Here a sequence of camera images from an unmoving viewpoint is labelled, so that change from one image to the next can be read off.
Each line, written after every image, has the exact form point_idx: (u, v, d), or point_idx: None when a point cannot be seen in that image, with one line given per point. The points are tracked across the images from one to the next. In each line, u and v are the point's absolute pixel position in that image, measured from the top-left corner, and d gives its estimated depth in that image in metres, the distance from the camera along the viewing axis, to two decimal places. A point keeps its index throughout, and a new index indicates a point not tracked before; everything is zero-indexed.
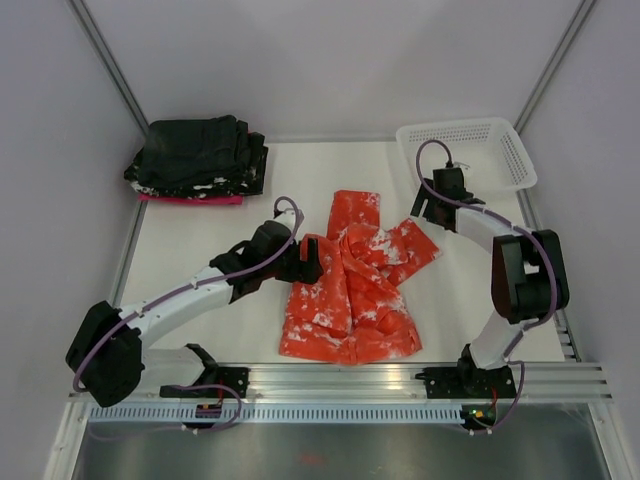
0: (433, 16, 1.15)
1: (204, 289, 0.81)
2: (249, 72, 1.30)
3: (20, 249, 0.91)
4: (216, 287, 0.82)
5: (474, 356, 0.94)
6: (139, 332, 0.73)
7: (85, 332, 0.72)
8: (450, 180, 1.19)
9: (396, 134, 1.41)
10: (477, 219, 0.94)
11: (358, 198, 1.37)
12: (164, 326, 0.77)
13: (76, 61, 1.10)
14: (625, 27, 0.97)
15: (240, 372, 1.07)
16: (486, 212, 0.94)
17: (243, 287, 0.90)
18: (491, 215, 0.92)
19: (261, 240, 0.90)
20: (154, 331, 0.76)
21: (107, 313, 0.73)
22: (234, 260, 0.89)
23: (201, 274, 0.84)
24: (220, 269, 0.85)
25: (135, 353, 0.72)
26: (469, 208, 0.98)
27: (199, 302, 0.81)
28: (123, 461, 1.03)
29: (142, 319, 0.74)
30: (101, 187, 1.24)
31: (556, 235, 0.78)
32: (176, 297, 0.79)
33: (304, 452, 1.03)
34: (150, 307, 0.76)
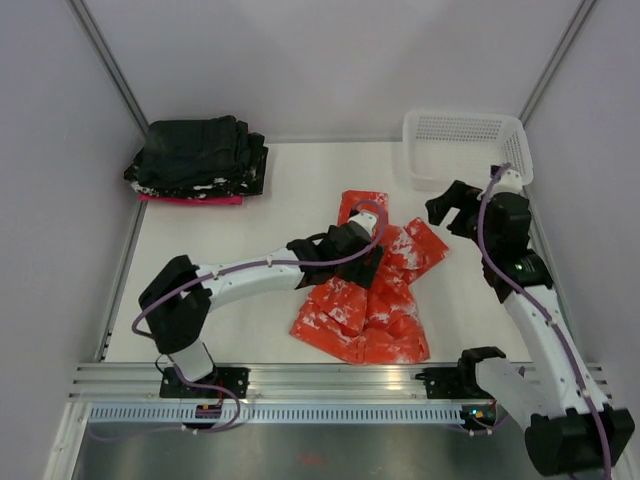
0: (433, 16, 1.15)
1: (277, 269, 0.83)
2: (249, 72, 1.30)
3: (19, 250, 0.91)
4: (288, 270, 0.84)
5: (476, 368, 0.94)
6: (210, 292, 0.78)
7: (163, 278, 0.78)
8: (513, 228, 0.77)
9: (405, 119, 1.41)
10: (539, 333, 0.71)
11: (368, 196, 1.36)
12: (231, 294, 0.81)
13: (76, 61, 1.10)
14: (625, 26, 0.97)
15: (240, 372, 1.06)
16: (553, 327, 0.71)
17: (312, 277, 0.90)
18: (559, 338, 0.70)
19: (342, 236, 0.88)
20: (223, 296, 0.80)
21: (184, 267, 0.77)
22: (310, 247, 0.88)
23: (278, 254, 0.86)
24: (296, 253, 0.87)
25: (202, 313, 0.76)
26: (533, 302, 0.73)
27: (268, 280, 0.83)
28: (122, 462, 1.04)
29: (216, 283, 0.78)
30: (101, 188, 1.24)
31: (630, 417, 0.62)
32: (251, 270, 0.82)
33: (304, 452, 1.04)
34: (226, 272, 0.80)
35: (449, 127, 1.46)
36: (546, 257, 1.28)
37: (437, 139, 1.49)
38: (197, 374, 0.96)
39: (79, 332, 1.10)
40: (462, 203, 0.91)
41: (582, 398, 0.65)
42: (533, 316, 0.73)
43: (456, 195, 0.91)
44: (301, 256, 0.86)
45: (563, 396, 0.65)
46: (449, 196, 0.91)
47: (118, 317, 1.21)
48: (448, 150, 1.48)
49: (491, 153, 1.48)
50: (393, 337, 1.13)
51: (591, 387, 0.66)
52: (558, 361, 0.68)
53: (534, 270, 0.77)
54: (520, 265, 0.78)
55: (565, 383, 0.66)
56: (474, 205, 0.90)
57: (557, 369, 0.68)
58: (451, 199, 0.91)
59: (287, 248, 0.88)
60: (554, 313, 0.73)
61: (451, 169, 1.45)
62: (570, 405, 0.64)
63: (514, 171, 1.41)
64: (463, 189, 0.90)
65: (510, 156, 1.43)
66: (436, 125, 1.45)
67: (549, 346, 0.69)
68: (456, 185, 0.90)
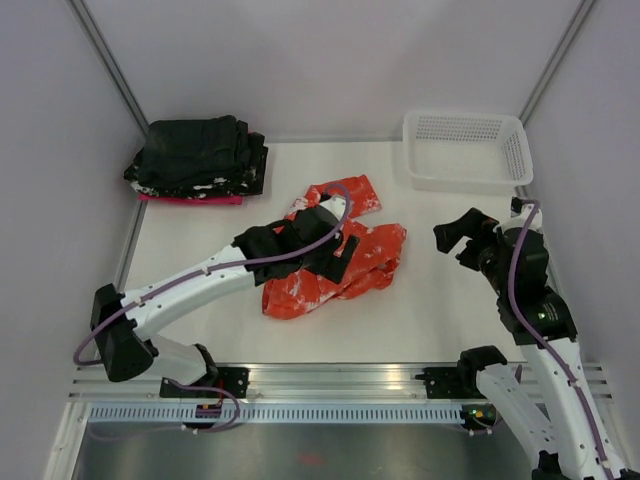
0: (433, 16, 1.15)
1: (217, 276, 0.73)
2: (249, 73, 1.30)
3: (20, 250, 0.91)
4: (230, 278, 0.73)
5: (479, 374, 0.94)
6: (135, 323, 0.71)
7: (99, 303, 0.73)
8: (531, 267, 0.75)
9: (405, 119, 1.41)
10: (560, 393, 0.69)
11: (364, 193, 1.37)
12: (165, 317, 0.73)
13: (76, 62, 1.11)
14: (625, 26, 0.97)
15: (240, 372, 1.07)
16: (575, 388, 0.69)
17: (270, 270, 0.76)
18: (580, 397, 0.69)
19: (305, 225, 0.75)
20: (154, 321, 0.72)
21: (107, 299, 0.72)
22: (268, 238, 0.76)
23: (218, 256, 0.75)
24: (242, 252, 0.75)
25: (130, 346, 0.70)
26: (557, 359, 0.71)
27: (210, 291, 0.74)
28: (123, 462, 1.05)
29: (141, 310, 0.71)
30: (101, 188, 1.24)
31: None
32: (181, 286, 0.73)
33: (304, 452, 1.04)
34: (150, 297, 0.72)
35: (449, 127, 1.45)
36: (546, 258, 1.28)
37: (437, 139, 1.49)
38: (196, 376, 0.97)
39: (78, 332, 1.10)
40: (474, 233, 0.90)
41: (600, 466, 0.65)
42: (556, 375, 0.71)
43: (471, 224, 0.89)
44: (256, 253, 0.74)
45: (582, 464, 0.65)
46: (463, 225, 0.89)
47: None
48: (448, 150, 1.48)
49: (492, 152, 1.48)
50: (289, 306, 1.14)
51: (610, 454, 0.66)
52: (579, 426, 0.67)
53: (558, 317, 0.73)
54: (543, 313, 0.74)
55: (585, 450, 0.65)
56: (489, 237, 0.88)
57: (578, 435, 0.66)
58: (465, 227, 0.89)
59: (232, 245, 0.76)
60: (577, 374, 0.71)
61: (451, 169, 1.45)
62: (589, 474, 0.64)
63: (514, 171, 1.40)
64: (479, 218, 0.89)
65: (510, 155, 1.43)
66: (436, 125, 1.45)
67: (570, 409, 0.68)
68: (474, 216, 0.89)
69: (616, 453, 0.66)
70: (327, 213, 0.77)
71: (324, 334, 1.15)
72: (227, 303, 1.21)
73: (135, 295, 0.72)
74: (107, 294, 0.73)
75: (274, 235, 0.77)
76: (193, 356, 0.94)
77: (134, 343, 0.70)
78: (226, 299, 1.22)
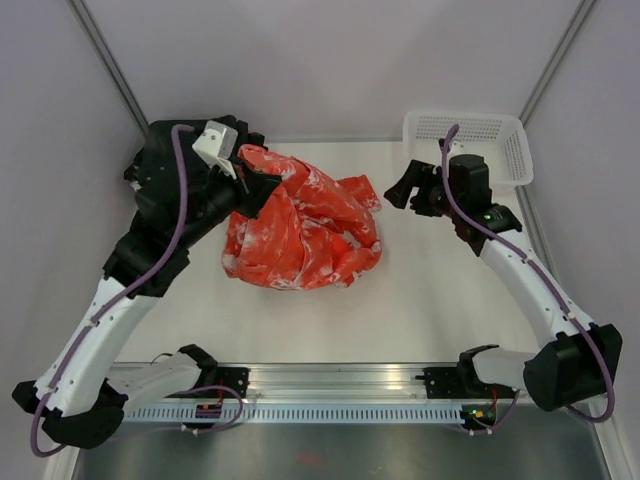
0: (433, 16, 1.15)
1: (106, 319, 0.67)
2: (249, 72, 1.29)
3: (19, 249, 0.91)
4: (119, 313, 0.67)
5: (479, 368, 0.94)
6: (60, 410, 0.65)
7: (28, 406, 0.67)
8: (475, 182, 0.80)
9: (404, 119, 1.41)
10: (517, 272, 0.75)
11: (365, 192, 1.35)
12: (92, 380, 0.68)
13: (76, 61, 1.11)
14: (625, 27, 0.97)
15: (240, 372, 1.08)
16: (529, 264, 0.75)
17: (160, 278, 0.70)
18: (536, 271, 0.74)
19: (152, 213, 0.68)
20: (81, 396, 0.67)
21: (23, 399, 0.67)
22: (137, 241, 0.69)
23: (97, 300, 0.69)
24: (119, 279, 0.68)
25: (73, 428, 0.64)
26: (508, 245, 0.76)
27: (108, 340, 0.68)
28: (121, 462, 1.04)
29: (58, 396, 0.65)
30: (101, 187, 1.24)
31: (619, 336, 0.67)
32: (80, 350, 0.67)
33: (304, 452, 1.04)
34: (59, 379, 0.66)
35: (449, 127, 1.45)
36: (546, 258, 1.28)
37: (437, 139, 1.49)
38: (191, 383, 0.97)
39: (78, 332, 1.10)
40: (421, 182, 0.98)
41: (569, 321, 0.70)
42: (510, 258, 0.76)
43: (415, 175, 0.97)
44: (132, 272, 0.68)
45: (552, 323, 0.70)
46: (409, 177, 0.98)
47: None
48: None
49: (492, 153, 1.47)
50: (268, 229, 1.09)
51: (576, 309, 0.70)
52: (542, 294, 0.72)
53: (503, 218, 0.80)
54: (488, 215, 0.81)
55: (550, 311, 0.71)
56: (433, 178, 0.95)
57: (542, 300, 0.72)
58: (411, 179, 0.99)
59: (104, 278, 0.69)
60: (529, 251, 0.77)
61: None
62: (560, 330, 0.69)
63: (514, 170, 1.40)
64: (418, 168, 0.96)
65: (510, 156, 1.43)
66: (436, 125, 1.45)
67: (530, 282, 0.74)
68: (414, 165, 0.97)
69: (580, 309, 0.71)
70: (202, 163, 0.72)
71: (321, 333, 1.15)
72: (226, 302, 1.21)
73: (44, 385, 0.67)
74: (21, 397, 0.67)
75: (140, 236, 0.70)
76: (176, 365, 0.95)
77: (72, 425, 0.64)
78: (225, 299, 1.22)
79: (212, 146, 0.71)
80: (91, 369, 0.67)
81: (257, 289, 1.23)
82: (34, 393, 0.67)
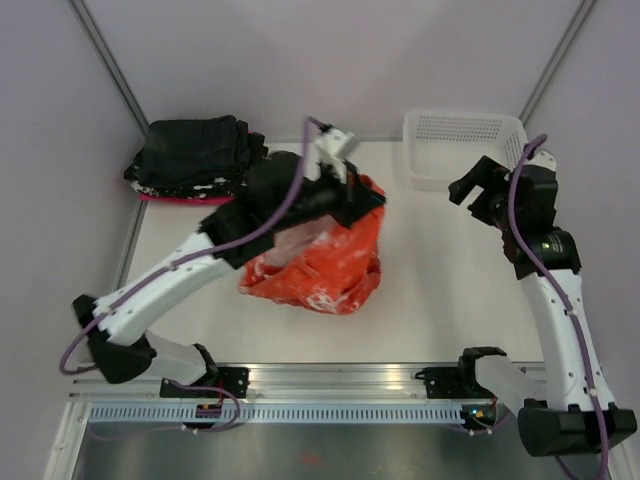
0: (433, 16, 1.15)
1: (183, 270, 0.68)
2: (249, 72, 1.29)
3: (19, 249, 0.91)
4: (198, 266, 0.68)
5: (480, 368, 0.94)
6: (109, 334, 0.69)
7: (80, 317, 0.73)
8: (539, 199, 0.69)
9: (404, 118, 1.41)
10: (554, 320, 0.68)
11: None
12: (146, 318, 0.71)
13: (76, 61, 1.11)
14: (624, 26, 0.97)
15: (240, 372, 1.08)
16: (571, 317, 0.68)
17: (243, 253, 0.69)
18: (576, 329, 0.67)
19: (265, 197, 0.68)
20: (131, 328, 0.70)
21: (82, 310, 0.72)
22: (236, 212, 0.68)
23: (186, 247, 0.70)
24: (209, 237, 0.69)
25: (117, 356, 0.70)
26: (556, 287, 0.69)
27: (162, 298, 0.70)
28: (122, 461, 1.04)
29: (113, 319, 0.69)
30: (101, 187, 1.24)
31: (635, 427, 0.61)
32: (144, 290, 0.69)
33: (304, 452, 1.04)
34: (119, 304, 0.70)
35: (449, 127, 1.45)
36: None
37: (437, 139, 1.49)
38: (193, 376, 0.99)
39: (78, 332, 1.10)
40: (487, 182, 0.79)
41: (589, 396, 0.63)
42: (553, 303, 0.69)
43: (483, 173, 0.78)
44: (221, 235, 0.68)
45: (570, 391, 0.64)
46: (473, 174, 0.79)
47: None
48: (448, 150, 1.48)
49: (492, 153, 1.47)
50: (337, 241, 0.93)
51: (600, 387, 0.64)
52: (571, 354, 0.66)
53: (562, 250, 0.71)
54: (547, 243, 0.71)
55: (572, 378, 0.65)
56: (503, 185, 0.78)
57: (570, 363, 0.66)
58: (476, 177, 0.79)
59: (197, 232, 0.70)
60: (575, 304, 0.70)
61: (451, 169, 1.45)
62: (574, 401, 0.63)
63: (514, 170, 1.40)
64: (490, 168, 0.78)
65: (510, 155, 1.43)
66: (437, 125, 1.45)
67: (563, 339, 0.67)
68: (484, 162, 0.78)
69: (605, 388, 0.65)
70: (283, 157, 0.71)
71: (322, 333, 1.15)
72: (226, 302, 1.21)
73: (104, 306, 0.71)
74: (84, 306, 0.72)
75: (239, 206, 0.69)
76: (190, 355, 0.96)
77: (113, 351, 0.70)
78: (224, 299, 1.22)
79: (334, 147, 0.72)
80: (149, 308, 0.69)
81: None
82: (90, 309, 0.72)
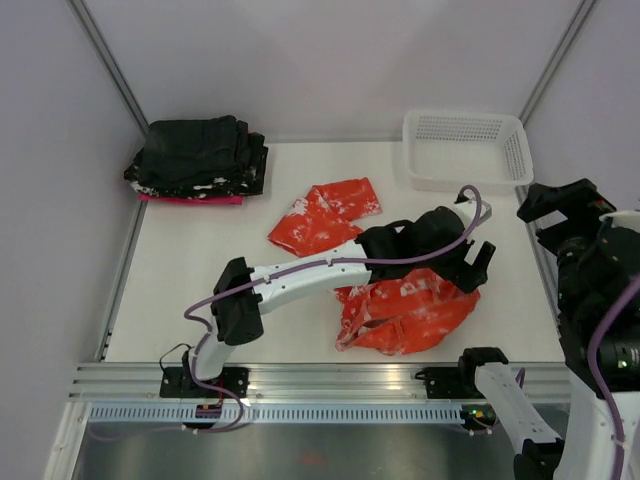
0: (434, 16, 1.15)
1: (338, 268, 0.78)
2: (250, 72, 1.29)
3: (19, 249, 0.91)
4: (350, 272, 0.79)
5: (477, 372, 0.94)
6: (261, 297, 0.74)
7: (228, 274, 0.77)
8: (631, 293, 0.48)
9: (405, 119, 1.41)
10: (595, 439, 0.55)
11: (365, 196, 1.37)
12: (285, 299, 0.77)
13: (76, 61, 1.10)
14: (625, 26, 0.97)
15: (240, 372, 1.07)
16: (616, 446, 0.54)
17: (384, 272, 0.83)
18: (617, 455, 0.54)
19: (425, 230, 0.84)
20: (275, 301, 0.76)
21: (237, 271, 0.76)
22: (387, 239, 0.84)
23: (344, 250, 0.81)
24: (365, 248, 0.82)
25: (246, 322, 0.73)
26: (613, 415, 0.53)
27: (330, 280, 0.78)
28: (123, 460, 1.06)
29: (267, 287, 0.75)
30: (101, 187, 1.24)
31: None
32: (307, 271, 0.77)
33: (304, 452, 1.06)
34: (277, 276, 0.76)
35: (449, 127, 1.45)
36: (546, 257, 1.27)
37: (437, 139, 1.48)
38: (211, 374, 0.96)
39: (77, 332, 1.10)
40: (574, 211, 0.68)
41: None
42: (602, 426, 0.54)
43: (570, 204, 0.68)
44: (375, 253, 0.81)
45: None
46: (564, 196, 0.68)
47: (118, 318, 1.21)
48: (448, 150, 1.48)
49: (492, 153, 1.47)
50: (436, 299, 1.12)
51: None
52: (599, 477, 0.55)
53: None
54: (626, 359, 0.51)
55: None
56: (593, 224, 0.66)
57: None
58: (562, 202, 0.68)
59: (355, 242, 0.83)
60: (630, 431, 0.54)
61: (451, 169, 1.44)
62: None
63: (514, 171, 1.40)
64: (584, 198, 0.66)
65: (510, 156, 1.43)
66: (437, 125, 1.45)
67: (597, 462, 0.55)
68: (581, 189, 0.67)
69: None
70: (451, 217, 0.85)
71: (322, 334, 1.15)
72: None
73: (262, 272, 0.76)
74: (238, 267, 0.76)
75: (391, 234, 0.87)
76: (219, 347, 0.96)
77: (255, 315, 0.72)
78: None
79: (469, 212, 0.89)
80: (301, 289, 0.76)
81: None
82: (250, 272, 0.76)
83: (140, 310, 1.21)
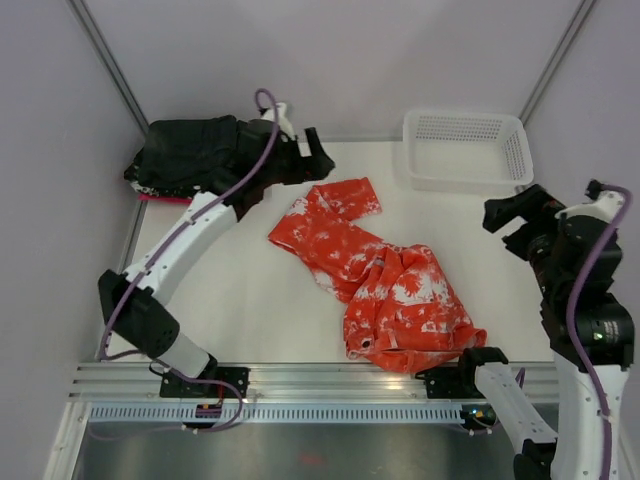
0: (434, 16, 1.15)
1: (202, 221, 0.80)
2: (250, 72, 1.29)
3: (19, 248, 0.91)
4: (213, 218, 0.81)
5: (477, 373, 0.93)
6: (151, 288, 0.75)
7: (104, 299, 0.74)
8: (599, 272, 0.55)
9: (404, 119, 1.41)
10: (584, 417, 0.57)
11: (365, 195, 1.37)
12: (179, 267, 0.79)
13: (76, 61, 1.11)
14: (625, 26, 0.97)
15: (240, 372, 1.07)
16: (603, 420, 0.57)
17: (244, 201, 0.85)
18: (607, 430, 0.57)
19: (250, 144, 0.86)
20: (166, 281, 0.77)
21: (113, 282, 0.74)
22: (228, 173, 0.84)
23: (194, 206, 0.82)
24: (211, 193, 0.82)
25: (154, 314, 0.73)
26: (598, 387, 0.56)
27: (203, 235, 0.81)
28: (123, 461, 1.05)
29: (150, 276, 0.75)
30: (101, 187, 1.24)
31: None
32: (176, 242, 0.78)
33: (304, 451, 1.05)
34: (153, 262, 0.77)
35: (449, 127, 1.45)
36: None
37: (437, 139, 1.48)
38: (197, 368, 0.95)
39: (78, 332, 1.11)
40: (530, 215, 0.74)
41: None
42: (587, 401, 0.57)
43: (528, 205, 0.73)
44: (220, 190, 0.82)
45: None
46: (519, 203, 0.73)
47: None
48: (448, 150, 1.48)
49: (492, 153, 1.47)
50: (451, 343, 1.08)
51: None
52: (591, 454, 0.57)
53: (617, 337, 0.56)
54: (600, 333, 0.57)
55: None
56: (549, 222, 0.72)
57: (586, 462, 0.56)
58: (521, 208, 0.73)
59: (200, 193, 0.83)
60: (614, 406, 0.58)
61: (451, 169, 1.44)
62: None
63: (514, 170, 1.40)
64: (539, 200, 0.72)
65: (510, 156, 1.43)
66: (437, 125, 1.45)
67: (589, 443, 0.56)
68: (537, 195, 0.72)
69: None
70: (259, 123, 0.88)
71: (322, 334, 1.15)
72: (226, 302, 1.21)
73: (137, 269, 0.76)
74: (110, 282, 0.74)
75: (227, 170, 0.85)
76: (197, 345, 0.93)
77: (157, 310, 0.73)
78: (224, 299, 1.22)
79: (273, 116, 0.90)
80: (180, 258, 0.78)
81: (257, 290, 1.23)
82: (123, 278, 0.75)
83: None
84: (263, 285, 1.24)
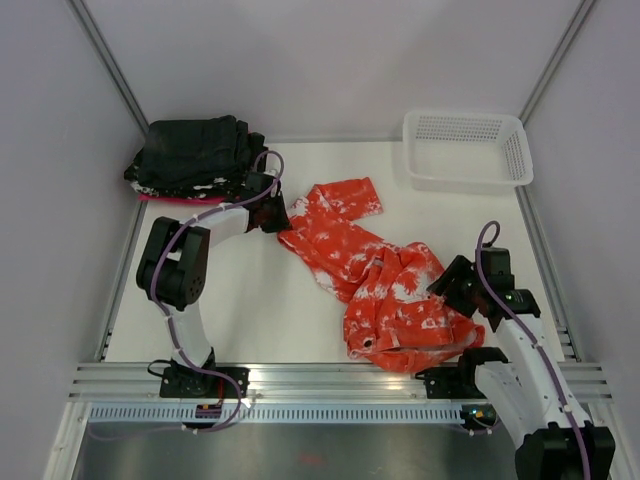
0: (433, 16, 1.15)
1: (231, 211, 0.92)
2: (250, 71, 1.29)
3: (18, 248, 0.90)
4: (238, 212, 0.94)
5: (476, 371, 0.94)
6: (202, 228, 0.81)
7: (155, 241, 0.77)
8: (495, 265, 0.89)
9: (404, 119, 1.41)
10: (525, 354, 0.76)
11: (366, 195, 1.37)
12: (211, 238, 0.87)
13: (76, 59, 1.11)
14: (624, 26, 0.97)
15: (240, 372, 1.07)
16: (538, 349, 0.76)
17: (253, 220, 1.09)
18: (543, 357, 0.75)
19: (255, 180, 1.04)
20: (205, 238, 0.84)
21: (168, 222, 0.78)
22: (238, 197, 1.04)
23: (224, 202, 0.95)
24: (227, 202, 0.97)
25: (204, 248, 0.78)
26: (521, 328, 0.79)
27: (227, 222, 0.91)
28: (123, 461, 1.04)
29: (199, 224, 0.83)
30: (101, 187, 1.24)
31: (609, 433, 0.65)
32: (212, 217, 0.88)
33: (304, 452, 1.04)
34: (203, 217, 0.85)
35: (449, 127, 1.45)
36: (546, 258, 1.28)
37: (437, 139, 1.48)
38: (203, 354, 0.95)
39: (77, 332, 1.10)
40: (461, 275, 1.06)
41: (564, 413, 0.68)
42: (521, 340, 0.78)
43: (457, 268, 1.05)
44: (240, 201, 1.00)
45: (546, 410, 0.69)
46: (451, 268, 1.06)
47: (118, 317, 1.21)
48: (448, 150, 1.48)
49: (492, 153, 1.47)
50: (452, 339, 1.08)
51: (573, 404, 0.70)
52: (541, 378, 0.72)
53: (523, 301, 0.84)
54: (510, 295, 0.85)
55: (547, 399, 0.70)
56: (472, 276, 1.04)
57: (541, 387, 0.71)
58: (452, 272, 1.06)
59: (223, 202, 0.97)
60: (540, 339, 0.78)
61: (450, 169, 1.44)
62: (552, 419, 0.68)
63: (514, 171, 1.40)
64: (464, 263, 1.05)
65: (510, 156, 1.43)
66: (437, 125, 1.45)
67: (534, 368, 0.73)
68: (458, 260, 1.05)
69: (579, 406, 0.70)
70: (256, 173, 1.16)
71: (322, 335, 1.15)
72: (226, 302, 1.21)
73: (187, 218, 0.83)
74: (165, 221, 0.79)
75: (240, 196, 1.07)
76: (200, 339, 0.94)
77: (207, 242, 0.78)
78: (225, 299, 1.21)
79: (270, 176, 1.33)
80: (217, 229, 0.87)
81: (257, 289, 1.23)
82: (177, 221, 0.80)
83: (140, 310, 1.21)
84: (261, 285, 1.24)
